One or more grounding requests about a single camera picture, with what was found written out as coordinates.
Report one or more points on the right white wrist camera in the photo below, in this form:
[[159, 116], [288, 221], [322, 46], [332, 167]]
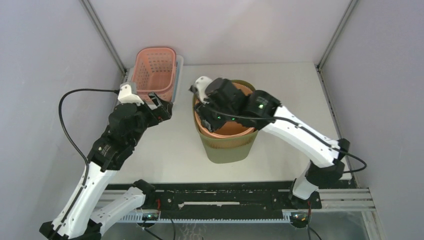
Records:
[[198, 88]]

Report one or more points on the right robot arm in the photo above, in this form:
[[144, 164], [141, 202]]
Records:
[[266, 113]]

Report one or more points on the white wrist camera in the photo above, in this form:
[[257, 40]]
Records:
[[128, 94], [198, 88]]

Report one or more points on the orange plastic bucket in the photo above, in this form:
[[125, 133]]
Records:
[[230, 129]]

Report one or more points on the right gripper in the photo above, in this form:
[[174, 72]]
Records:
[[204, 113]]

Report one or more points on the green plastic waste bin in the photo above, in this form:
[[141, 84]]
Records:
[[227, 150]]

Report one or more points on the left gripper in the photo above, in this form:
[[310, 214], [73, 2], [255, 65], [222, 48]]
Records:
[[165, 113]]

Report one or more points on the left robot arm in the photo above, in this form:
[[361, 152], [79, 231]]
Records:
[[79, 220]]

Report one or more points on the blue perforated basket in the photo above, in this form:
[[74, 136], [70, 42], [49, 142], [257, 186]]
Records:
[[176, 83]]

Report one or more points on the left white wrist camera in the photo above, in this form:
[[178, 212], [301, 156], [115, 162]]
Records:
[[128, 94]]

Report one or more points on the pink perforated basket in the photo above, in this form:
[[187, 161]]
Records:
[[155, 71]]

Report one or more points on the white plastic basket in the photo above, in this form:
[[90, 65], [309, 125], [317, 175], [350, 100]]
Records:
[[129, 73]]

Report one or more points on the black mounting base rail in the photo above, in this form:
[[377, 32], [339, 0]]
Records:
[[243, 199]]

